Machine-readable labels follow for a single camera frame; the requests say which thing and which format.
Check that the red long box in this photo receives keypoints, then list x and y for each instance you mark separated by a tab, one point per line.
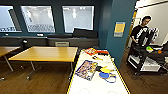
103	52

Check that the black monitor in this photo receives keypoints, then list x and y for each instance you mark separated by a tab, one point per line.
165	46

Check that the large wooden table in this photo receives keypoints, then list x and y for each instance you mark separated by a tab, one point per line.
46	53

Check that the orange item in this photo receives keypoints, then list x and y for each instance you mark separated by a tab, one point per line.
159	51

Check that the white yellow air hockey table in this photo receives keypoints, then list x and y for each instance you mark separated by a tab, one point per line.
96	87

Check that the black cushion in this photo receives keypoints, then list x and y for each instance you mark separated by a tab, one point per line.
85	33

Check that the small wooden table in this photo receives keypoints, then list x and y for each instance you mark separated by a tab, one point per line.
6	50

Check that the blue paddle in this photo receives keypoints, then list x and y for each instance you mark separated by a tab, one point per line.
104	75

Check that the green item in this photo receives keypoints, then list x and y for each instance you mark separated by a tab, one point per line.
149	49

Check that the small yellow tool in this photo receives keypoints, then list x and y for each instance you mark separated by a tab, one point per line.
97	57

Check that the grey chair back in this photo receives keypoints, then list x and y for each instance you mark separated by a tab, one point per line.
62	44

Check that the yellow wall poster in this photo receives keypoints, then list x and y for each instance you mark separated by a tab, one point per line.
119	29

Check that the black wheeled cart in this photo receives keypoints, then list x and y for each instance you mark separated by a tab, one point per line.
146	57

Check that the white storage bin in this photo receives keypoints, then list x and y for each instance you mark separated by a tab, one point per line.
145	65

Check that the dark grey bench sofa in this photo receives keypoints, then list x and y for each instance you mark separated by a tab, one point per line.
80	42

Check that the yellow paddle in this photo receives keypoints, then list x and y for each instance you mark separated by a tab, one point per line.
106	69

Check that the small black object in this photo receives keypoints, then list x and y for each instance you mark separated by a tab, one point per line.
98	68

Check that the blue picture book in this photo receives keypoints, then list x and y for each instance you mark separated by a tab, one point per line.
86	69

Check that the wide window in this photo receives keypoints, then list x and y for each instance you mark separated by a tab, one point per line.
38	18
78	18

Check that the orange game box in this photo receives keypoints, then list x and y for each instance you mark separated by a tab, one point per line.
90	51

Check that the narrow window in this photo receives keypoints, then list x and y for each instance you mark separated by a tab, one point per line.
6	18

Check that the person in black shirt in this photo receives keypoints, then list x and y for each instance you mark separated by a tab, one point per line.
141	32

